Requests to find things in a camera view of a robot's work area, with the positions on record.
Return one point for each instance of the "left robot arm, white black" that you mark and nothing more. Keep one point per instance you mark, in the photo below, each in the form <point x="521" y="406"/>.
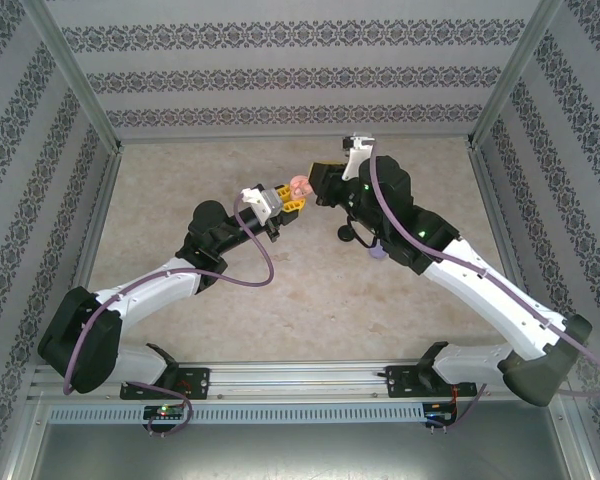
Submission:
<point x="150" y="285"/>

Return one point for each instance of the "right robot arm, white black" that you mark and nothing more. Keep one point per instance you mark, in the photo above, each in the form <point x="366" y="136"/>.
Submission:
<point x="490" y="300"/>

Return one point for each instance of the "aluminium frame post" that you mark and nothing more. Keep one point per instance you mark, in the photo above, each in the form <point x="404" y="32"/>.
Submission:
<point x="517" y="75"/>
<point x="77" y="75"/>

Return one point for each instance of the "pink earbud charging case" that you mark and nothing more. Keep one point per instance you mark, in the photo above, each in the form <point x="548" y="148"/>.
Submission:
<point x="300" y="187"/>

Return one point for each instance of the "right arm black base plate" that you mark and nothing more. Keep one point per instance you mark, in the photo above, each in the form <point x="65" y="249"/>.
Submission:
<point x="400" y="382"/>

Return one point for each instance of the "black earbud charging case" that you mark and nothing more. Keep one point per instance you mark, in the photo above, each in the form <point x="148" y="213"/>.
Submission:
<point x="346" y="233"/>

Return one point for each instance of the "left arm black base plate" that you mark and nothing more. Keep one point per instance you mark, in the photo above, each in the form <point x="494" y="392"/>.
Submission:
<point x="200" y="382"/>

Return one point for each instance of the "aluminium mounting rail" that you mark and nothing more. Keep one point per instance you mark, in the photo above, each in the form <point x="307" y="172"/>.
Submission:
<point x="300" y="380"/>

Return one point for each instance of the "aluminium table side rail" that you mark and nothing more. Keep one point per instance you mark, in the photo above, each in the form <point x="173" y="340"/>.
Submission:
<point x="505" y="250"/>
<point x="96" y="250"/>

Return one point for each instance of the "purple earbud charging case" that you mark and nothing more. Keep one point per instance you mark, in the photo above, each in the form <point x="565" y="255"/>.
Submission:
<point x="378" y="252"/>

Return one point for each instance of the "grey metal sheet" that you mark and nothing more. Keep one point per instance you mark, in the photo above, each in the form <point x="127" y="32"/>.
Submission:
<point x="300" y="455"/>

